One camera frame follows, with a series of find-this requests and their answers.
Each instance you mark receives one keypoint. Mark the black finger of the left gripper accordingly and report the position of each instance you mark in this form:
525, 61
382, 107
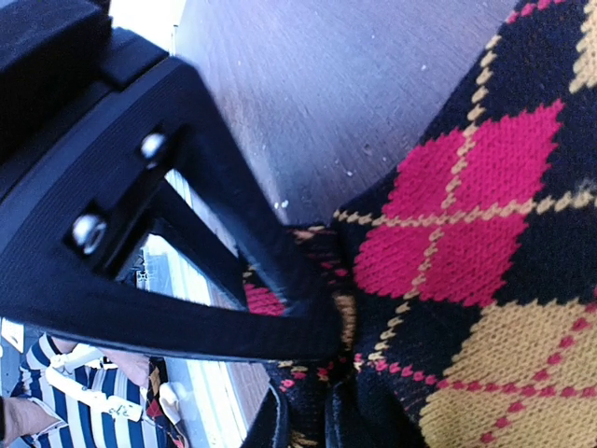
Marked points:
156, 156

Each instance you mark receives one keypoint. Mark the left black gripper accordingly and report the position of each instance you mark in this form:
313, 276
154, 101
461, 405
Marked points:
58, 60

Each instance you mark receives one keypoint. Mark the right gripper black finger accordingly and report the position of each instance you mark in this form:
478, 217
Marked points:
274, 425

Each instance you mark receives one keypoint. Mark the argyle black red orange sock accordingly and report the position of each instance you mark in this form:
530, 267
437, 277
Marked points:
468, 275

